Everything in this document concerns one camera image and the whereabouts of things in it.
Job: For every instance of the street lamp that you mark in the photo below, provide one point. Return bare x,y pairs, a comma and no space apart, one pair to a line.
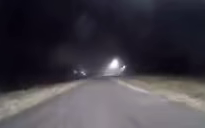
123,67
114,63

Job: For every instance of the grey asphalt road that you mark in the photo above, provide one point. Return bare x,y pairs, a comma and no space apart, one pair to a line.
103,106

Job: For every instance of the pale grass verge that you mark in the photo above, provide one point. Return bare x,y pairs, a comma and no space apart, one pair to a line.
20,100
180,88

